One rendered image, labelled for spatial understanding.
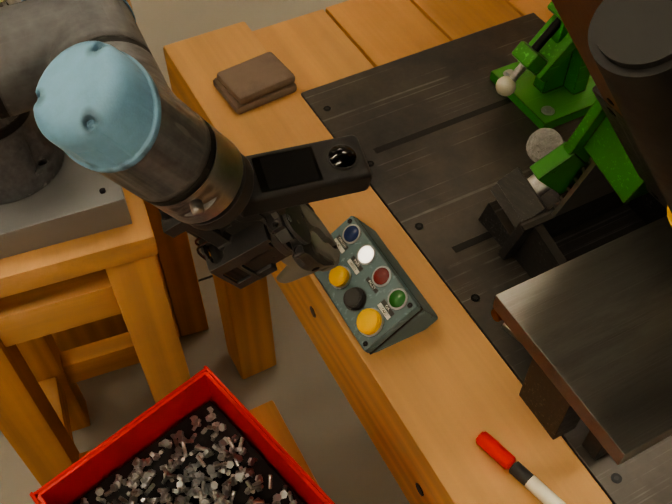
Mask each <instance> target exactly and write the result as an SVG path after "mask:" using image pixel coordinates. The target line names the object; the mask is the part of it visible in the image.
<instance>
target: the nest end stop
mask: <svg viewBox="0 0 672 504"><path fill-rule="evenodd" d="M490 190H491V192H492V193H493V195H494V196H495V198H496V199H497V201H498V202H499V204H500V206H501V207H502V209H503V210H504V212H505V213H506V215H507V216H508V218H509V220H510V221H511V223H512V224H513V226H514V227H515V228H516V227H517V226H518V224H519V223H520V222H522V220H521V219H520V217H519V216H518V214H517V213H516V211H515V210H514V208H513V207H512V205H511V204H510V202H509V200H508V199H507V197H506V196H505V194H504V193H503V191H502V190H501V188H500V187H499V185H498V183H497V184H496V185H494V186H493V187H491V188H490Z"/></svg>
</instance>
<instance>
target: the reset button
mask: <svg viewBox="0 0 672 504"><path fill-rule="evenodd" d="M348 279H349V272H348V270H347V269H346V268H344V267H343V266H337V267H335V268H333V269H332V270H331V271H330V273H329V281H330V283H331V284H332V285H334V286H336V287H342V286H344V285H345V284H346V283H347V281H348Z"/></svg>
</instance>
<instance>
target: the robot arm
mask: <svg viewBox="0 0 672 504"><path fill-rule="evenodd" d="M64 152H65V153H66V154H67V155H68V156H69V157H70V158H71V159H72V160H74V161H75V162H76V163H78V164H80V165H81V166H83V167H85V168H87V169H90V170H93V171H96V172H98V173H100V174H101V175H103V176H105V177H106V178H108V179H110V180H111V181H113V182H115V183H116V184H118V185H120V186H121V187H123V188H125V189H126V190H128V191H130V192H131V193H133V194H135V195H136V196H138V197H140V198H141V199H143V200H145V201H146V202H148V203H150V204H152V205H154V206H155V207H157V208H158V210H159V212H160V214H161V223H162V224H161V225H162V229H163V233H165V234H167V235H169V236H171V237H172V238H175V237H176V236H178V235H180V234H182V233H183V232H185V231H186V232H187V233H189V234H191V235H192V236H194V237H196V238H197V239H196V240H195V244H196V245H197V246H198V247H197V249H196V250H197V253H198V255H199V256H201V257H202V258H203V259H204V260H206V262H207V266H208V269H209V272H210V273H211V274H213V275H215V276H217V277H219V278H221V279H223V280H224V281H226V282H228V283H230V284H232V285H234V286H236V287H237V288H239V289H242V288H244V287H246V286H248V285H250V284H252V283H253V282H255V281H257V280H260V279H262V278H264V277H265V276H267V275H269V274H271V273H273V272H275V271H277V267H276V263H277V262H279V261H282V262H283V263H284V264H286V267H285V268H284V269H283V270H282V271H281V272H280V273H279V274H278V276H277V277H276V279H277V281H278V282H280V283H289V282H292V281H295V280H297V279H300V278H302V277H305V276H307V275H310V274H312V273H315V272H317V271H322V272H324V271H329V270H331V269H333V268H335V267H337V266H338V263H339V258H340V251H339V250H338V248H337V243H336V242H335V240H334V239H333V237H332V236H331V234H330V233H329V231H328V230H327V228H326V227H325V225H324V224H323V223H322V221H321V220H320V219H319V217H318V216H317V215H316V214H315V212H314V210H313V208H312V207H311V206H310V205H309V203H311V202H316V201H320V200H325V199H329V198H334V197H339V196H343V195H348V194H352V193H357V192H361V191H365V190H367V189H368V188H369V186H370V181H371V176H372V172H371V170H370V167H369V165H368V163H367V160H366V158H365V155H364V153H363V150H362V148H361V145H360V143H359V140H358V138H357V137H356V136H354V135H348V136H343V137H338V138H333V139H328V140H323V141H318V142H313V143H308V144H303V145H298V146H293V147H288V148H283V149H278V150H274V151H269V152H264V153H259V154H254V155H249V156H244V155H243V154H242V153H240V151H239V149H238V148H237V147H236V146H235V144H234V143H233V142H231V141H230V140H229V139H228V138H226V137H225V136H224V135H223V134H222V133H220V132H219V131H218V130H217V129H215V128H214V127H213V126H212V125H210V124H209V123H208V122H207V121H205V120H204V119H203V118H202V117H201V116H199V115H198V114H197V113H196V112H194V111H193V110H192V109H191V108H190V107H188V106H187V105H186V104H185V103H184V102H182V101H181V100H180V99H179V98H178V97H177V96H176V95H175V94H174V93H173V92H172V91H171V89H170V88H169V86H168V84H167V82H166V80H165V78H164V76H163V74H162V72H161V70H160V68H159V66H158V64H157V62H156V61H155V59H154V57H153V56H152V54H151V52H150V50H149V48H148V46H147V44H146V42H145V40H144V38H143V36H142V34H141V32H140V30H139V28H138V26H137V24H136V19H135V15H134V13H133V10H132V8H131V6H130V5H129V3H128V2H127V1H126V0H6V1H3V2H0V205H3V204H8V203H12V202H16V201H19V200H21V199H24V198H26V197H29V196H31V195H33V194H34V193H36V192H38V191H39V190H41V189H42V188H44V187H45V186H46V185H48V184H49V183H50V182H51V181H52V180H53V179H54V178H55V176H56V175H57V174H58V172H59V171H60V169H61V167H62V165H63V161H64ZM197 241H199V244H198V243H197ZM200 248H201V252H202V254H201V253H200V252H199V249H200ZM208 251H209V252H210V254H211V256H210V255H209V252H208ZM203 255H204V256H203ZM224 274H225V275H224ZM226 275H227V276H226ZM228 276H229V277H228ZM230 277H231V278H230ZM232 278H233V279H234V280H233V279H232ZM235 280H236V281H235Z"/></svg>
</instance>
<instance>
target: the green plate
mask: <svg viewBox="0 0 672 504"><path fill-rule="evenodd" d="M564 149H565V151H566V152H567V153H568V154H569V155H571V154H573V153H575V154H576V155H577V156H578V157H580V158H581V159H582V160H583V161H584V162H585V163H587V162H589V158H590V157H591V158H592V160H593V161H594V162H595V164H596V165H597V167H598V168H599V169H600V171H601V172H602V174H603V175H604V176H605V178H606V179H607V181H608V182H609V184H610V185H611V186H612V188H613V189H614V191H615V192H616V193H617V195H618V196H619V198H620V199H621V201H622V202H623V203H627V202H629V201H631V200H633V199H636V198H638V197H640V196H642V195H645V194H647V193H649V192H648V191H647V190H646V186H645V182H644V181H643V180H642V179H641V178H640V177H639V175H638V174H637V172H636V170H635V168H634V166H633V164H632V163H631V161H630V159H629V157H628V155H627V153H626V151H625V150H624V148H623V146H622V144H621V142H620V140H619V138H618V137H617V135H616V133H615V131H614V129H613V127H612V125H611V124H610V122H609V120H608V118H607V116H606V114H605V113H604V111H603V109H602V107H601V105H600V103H599V101H598V100H597V99H596V101H595V102H594V104H593V105H592V106H591V108H590V109H589V111H588V112H587V114H586V115H585V117H584V118H583V119H582V121H581V122H580V124H579V125H578V127H577V128H576V129H575V131H574V132H573V134H572V135H571V137H570V138H569V139H568V141H567V142H566V144H565V145H564Z"/></svg>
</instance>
